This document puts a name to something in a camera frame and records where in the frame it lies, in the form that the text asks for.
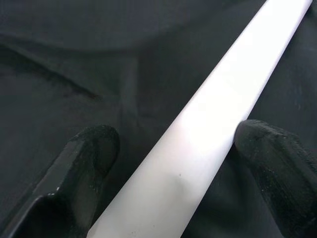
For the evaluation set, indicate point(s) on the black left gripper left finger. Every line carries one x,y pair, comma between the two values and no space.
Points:
71,188

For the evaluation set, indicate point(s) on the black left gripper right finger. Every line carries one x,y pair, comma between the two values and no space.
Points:
282,178

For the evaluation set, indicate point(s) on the white plastic table leg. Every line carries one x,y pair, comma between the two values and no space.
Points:
210,111

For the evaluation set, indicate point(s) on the black table cloth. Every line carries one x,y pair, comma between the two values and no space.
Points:
86,62

